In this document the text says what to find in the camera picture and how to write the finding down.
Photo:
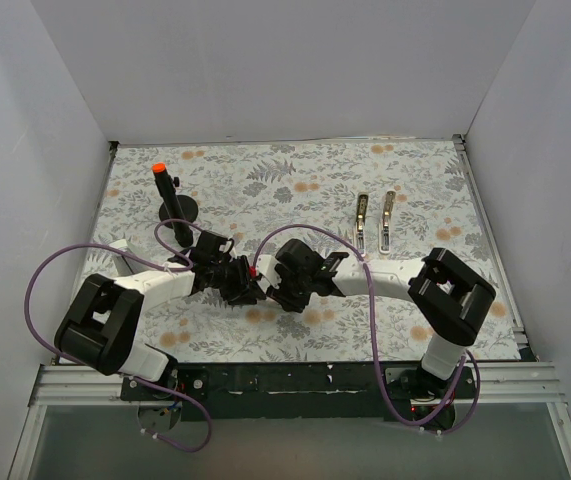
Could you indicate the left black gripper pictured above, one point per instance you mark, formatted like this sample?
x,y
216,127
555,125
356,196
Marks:
x,y
240,282

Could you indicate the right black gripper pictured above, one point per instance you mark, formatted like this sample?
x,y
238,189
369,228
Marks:
x,y
285,284

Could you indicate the green stapler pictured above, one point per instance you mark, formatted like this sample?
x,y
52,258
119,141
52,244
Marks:
x,y
360,222

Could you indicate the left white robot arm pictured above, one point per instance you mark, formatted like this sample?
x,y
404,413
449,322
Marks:
x,y
100,325

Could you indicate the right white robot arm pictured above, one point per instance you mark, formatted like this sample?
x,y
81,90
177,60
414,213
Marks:
x,y
452,297

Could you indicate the black stand orange cap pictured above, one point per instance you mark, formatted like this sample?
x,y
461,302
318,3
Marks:
x,y
175,206

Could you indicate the floral table mat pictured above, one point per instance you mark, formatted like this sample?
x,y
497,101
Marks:
x,y
262,196

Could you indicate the clear conical flask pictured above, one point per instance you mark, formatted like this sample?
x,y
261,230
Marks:
x,y
124,265

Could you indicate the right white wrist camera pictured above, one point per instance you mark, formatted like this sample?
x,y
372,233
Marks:
x,y
265,269

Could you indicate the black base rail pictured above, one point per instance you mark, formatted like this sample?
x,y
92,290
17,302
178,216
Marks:
x,y
304,390

